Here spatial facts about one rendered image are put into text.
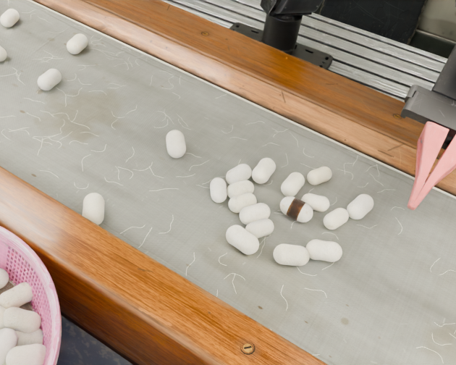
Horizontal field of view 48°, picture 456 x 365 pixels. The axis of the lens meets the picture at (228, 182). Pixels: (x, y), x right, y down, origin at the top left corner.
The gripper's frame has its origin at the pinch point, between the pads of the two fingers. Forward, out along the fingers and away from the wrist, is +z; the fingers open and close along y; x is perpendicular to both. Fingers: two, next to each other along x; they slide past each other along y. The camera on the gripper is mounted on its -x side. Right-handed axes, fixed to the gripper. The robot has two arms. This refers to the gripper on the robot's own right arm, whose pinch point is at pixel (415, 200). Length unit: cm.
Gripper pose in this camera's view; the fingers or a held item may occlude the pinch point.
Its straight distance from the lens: 51.8
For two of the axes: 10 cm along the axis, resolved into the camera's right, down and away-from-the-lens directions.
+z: -4.8, 8.7, -0.5
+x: 2.3, 1.8, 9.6
